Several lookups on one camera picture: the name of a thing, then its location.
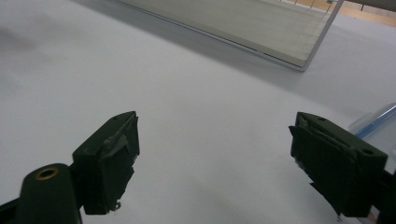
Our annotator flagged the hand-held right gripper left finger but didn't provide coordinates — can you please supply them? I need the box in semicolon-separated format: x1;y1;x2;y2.
72;110;141;216

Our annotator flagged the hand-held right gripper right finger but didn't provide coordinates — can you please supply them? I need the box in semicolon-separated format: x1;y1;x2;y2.
288;111;389;218

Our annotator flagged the clear plastic bag blue strip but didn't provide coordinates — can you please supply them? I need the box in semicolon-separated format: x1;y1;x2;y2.
347;102;396;175

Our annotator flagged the white framed board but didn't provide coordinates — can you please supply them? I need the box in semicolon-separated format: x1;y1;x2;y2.
115;0;346;73

